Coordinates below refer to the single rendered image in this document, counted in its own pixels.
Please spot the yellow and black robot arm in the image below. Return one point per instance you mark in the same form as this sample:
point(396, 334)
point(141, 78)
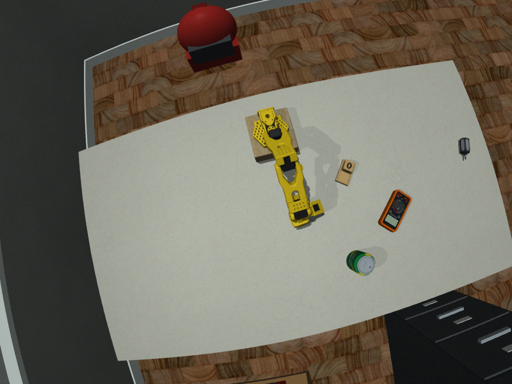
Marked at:
point(266, 130)

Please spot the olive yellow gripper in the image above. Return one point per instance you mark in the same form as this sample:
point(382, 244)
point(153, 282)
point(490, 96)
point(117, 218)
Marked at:
point(317, 208)

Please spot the orange digital multimeter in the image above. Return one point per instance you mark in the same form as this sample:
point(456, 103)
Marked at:
point(394, 211)

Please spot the green drink can with yellow stripe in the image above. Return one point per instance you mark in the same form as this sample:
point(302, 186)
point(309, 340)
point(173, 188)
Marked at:
point(360, 262)

